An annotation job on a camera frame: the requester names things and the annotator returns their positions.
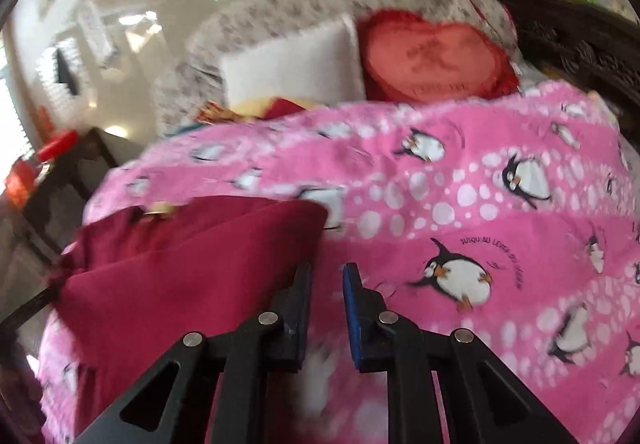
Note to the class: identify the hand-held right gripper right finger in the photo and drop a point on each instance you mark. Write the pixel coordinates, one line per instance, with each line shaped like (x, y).
(351, 314)

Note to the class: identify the red heart-shaped cushion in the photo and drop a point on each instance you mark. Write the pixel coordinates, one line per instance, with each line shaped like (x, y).
(435, 59)

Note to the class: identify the dark wooden side table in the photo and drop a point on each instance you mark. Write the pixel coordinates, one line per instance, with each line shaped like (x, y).
(80, 174)

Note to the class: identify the large red gift box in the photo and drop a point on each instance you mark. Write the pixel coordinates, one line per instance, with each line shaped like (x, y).
(21, 181)

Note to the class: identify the dark hanging cloth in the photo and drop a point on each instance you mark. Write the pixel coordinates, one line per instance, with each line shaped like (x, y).
(66, 72)

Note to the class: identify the white pillow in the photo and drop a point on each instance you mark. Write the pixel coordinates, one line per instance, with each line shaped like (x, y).
(290, 64)

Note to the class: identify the pink penguin print blanket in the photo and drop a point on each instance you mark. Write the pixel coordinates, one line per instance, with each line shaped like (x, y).
(450, 184)

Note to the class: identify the dark red garment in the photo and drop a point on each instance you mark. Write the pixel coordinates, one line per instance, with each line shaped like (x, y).
(175, 264)

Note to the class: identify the pile of colourful clothes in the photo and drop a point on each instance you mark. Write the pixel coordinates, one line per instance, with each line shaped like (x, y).
(270, 107)

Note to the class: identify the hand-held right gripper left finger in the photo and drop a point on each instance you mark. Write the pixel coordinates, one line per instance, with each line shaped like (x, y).
(300, 309)

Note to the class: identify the flat red box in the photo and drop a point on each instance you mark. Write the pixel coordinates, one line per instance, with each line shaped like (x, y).
(59, 145)

